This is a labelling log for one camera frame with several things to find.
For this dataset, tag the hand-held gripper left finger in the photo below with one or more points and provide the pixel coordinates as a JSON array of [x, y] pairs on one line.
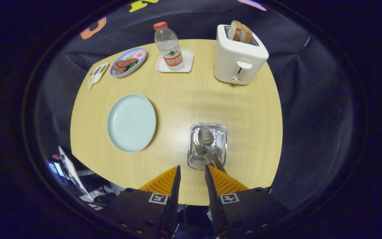
[[174, 199]]

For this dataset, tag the white toaster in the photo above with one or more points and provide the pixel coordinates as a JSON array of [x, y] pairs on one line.
[[234, 63]]

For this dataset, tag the small metal tray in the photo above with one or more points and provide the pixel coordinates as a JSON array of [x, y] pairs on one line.
[[222, 139]]

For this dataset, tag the small white divided dish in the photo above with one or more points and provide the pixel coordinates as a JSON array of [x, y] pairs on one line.
[[98, 74]]

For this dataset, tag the clear water bottle red cap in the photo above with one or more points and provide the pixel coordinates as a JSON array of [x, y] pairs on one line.
[[171, 49]]

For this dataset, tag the brown meat pieces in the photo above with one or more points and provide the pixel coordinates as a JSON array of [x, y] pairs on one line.
[[124, 63]]

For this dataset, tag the blue plate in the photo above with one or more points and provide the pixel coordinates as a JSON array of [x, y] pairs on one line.
[[141, 60]]

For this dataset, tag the black backdrop cloth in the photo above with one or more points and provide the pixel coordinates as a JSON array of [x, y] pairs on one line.
[[310, 116]]

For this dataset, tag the pale green plate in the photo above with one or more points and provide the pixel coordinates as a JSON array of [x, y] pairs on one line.
[[131, 122]]

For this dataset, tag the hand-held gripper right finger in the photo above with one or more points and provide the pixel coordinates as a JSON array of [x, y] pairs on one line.
[[212, 199]]

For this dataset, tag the white square coaster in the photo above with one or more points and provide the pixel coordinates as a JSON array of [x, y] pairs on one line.
[[187, 59]]

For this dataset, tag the pink round food slice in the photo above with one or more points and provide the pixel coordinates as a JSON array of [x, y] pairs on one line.
[[139, 54]]

